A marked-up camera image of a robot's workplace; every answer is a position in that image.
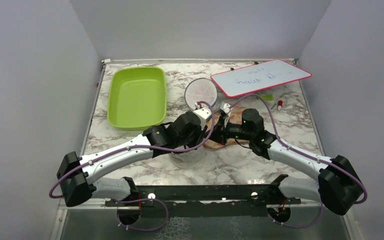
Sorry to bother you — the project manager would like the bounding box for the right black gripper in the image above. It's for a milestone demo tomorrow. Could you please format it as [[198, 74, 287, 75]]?
[[203, 116, 253, 146]]

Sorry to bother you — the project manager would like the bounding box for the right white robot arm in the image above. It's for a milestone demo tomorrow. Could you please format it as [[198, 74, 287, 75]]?
[[210, 107, 364, 216]]

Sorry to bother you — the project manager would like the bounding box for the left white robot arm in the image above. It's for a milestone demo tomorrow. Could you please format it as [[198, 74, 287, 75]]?
[[49, 108, 214, 207]]

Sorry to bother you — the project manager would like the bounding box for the floral fabric pouch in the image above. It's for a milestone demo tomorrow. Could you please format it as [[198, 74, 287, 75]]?
[[204, 106, 249, 149]]

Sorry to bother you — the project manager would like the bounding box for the pink framed whiteboard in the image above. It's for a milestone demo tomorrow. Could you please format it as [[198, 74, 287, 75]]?
[[210, 59, 312, 98]]

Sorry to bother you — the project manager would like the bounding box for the green plastic tray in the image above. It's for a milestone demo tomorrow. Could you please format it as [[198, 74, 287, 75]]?
[[107, 66, 167, 131]]

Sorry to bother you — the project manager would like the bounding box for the green eraser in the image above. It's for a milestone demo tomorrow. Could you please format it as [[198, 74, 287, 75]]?
[[261, 94, 274, 101]]

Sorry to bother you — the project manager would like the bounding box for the red capped marker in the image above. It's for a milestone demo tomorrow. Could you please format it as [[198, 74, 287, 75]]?
[[271, 100, 283, 111]]

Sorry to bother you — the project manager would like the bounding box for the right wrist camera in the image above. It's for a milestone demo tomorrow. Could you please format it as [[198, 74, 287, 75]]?
[[219, 102, 231, 127]]

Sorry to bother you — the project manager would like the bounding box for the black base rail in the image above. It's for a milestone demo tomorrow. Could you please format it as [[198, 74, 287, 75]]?
[[104, 184, 301, 218]]

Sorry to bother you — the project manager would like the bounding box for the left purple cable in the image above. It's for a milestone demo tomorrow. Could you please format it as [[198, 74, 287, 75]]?
[[48, 100, 216, 200]]

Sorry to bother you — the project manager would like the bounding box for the purple cable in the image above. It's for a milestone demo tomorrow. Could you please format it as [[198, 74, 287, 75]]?
[[48, 100, 216, 200], [229, 94, 368, 205]]

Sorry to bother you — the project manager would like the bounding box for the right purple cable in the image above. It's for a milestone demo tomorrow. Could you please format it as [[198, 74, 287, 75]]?
[[229, 94, 368, 205]]

